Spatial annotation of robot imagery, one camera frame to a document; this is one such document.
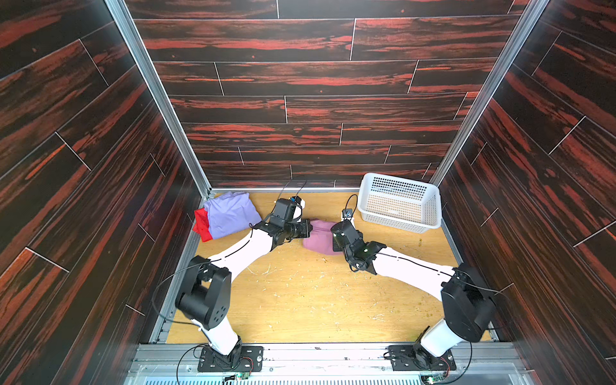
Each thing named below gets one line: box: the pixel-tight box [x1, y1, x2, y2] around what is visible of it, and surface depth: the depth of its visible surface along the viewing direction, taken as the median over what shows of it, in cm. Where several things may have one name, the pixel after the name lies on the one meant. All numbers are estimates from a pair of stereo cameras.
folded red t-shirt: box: [192, 207, 214, 244], surface depth 105 cm
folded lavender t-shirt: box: [203, 191, 262, 240], surface depth 106 cm
